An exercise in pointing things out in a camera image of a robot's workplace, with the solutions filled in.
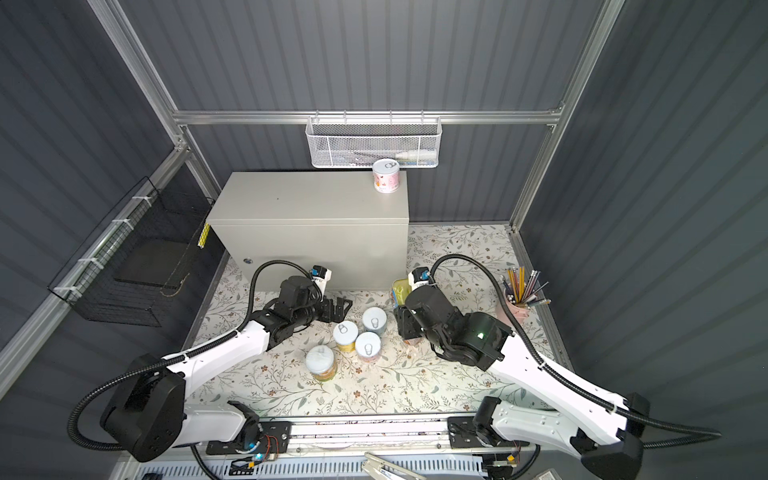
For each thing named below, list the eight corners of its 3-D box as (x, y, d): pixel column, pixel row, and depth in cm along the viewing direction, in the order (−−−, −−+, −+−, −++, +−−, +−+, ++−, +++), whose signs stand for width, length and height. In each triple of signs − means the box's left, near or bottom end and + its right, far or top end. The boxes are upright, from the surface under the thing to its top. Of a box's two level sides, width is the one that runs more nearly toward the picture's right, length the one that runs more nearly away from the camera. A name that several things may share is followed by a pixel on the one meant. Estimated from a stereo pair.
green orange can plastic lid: (310, 381, 84) (303, 371, 78) (314, 356, 89) (308, 345, 82) (336, 381, 84) (331, 371, 78) (338, 356, 89) (334, 345, 82)
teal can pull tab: (363, 338, 92) (361, 330, 88) (364, 315, 97) (363, 306, 93) (386, 338, 92) (385, 329, 88) (386, 315, 97) (386, 306, 93)
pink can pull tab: (356, 363, 87) (354, 355, 83) (358, 340, 92) (356, 331, 87) (381, 363, 87) (380, 355, 82) (381, 340, 92) (380, 331, 87)
